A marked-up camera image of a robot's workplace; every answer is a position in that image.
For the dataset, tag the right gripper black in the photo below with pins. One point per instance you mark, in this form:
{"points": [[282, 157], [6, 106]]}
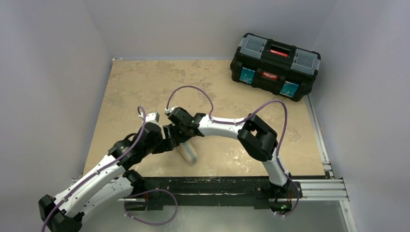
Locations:
{"points": [[179, 129]]}

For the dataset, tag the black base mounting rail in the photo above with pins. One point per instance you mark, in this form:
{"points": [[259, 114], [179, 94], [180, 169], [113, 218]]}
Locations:
{"points": [[238, 191]]}

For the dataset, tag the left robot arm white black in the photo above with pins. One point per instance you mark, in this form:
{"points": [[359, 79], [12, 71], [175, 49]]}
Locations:
{"points": [[110, 180]]}

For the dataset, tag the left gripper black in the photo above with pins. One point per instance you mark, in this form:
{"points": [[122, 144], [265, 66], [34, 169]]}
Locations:
{"points": [[165, 142]]}

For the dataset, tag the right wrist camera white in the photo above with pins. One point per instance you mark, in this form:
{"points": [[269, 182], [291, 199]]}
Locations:
{"points": [[170, 110]]}

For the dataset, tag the black toolbox with clear lids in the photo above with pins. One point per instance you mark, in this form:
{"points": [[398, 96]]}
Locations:
{"points": [[279, 68]]}

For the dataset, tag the aluminium frame rail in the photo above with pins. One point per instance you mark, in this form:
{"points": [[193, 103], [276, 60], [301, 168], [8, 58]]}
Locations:
{"points": [[316, 189]]}

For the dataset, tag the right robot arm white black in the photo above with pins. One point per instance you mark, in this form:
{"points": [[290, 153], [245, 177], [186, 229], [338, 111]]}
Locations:
{"points": [[256, 137]]}

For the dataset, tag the white glasses case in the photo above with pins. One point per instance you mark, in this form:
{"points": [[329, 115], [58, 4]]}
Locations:
{"points": [[187, 151]]}

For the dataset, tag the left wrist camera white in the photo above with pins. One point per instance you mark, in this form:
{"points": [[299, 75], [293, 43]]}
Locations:
{"points": [[151, 117]]}

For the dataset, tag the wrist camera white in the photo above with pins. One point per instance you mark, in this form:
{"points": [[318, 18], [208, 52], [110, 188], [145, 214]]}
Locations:
{"points": [[151, 117], [170, 110]]}

